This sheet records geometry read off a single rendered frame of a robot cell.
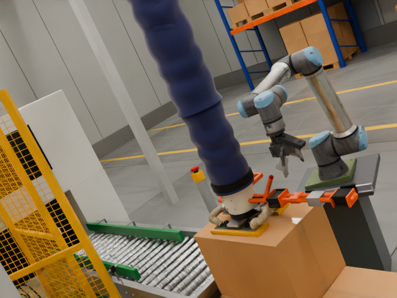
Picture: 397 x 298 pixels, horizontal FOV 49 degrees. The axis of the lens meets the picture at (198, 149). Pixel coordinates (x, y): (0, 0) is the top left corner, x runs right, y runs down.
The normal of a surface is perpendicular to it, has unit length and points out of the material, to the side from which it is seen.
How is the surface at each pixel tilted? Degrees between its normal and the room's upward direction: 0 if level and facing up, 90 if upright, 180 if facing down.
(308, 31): 90
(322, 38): 90
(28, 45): 90
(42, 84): 90
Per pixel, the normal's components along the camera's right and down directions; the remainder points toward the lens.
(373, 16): -0.67, 0.46
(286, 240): 0.62, -0.07
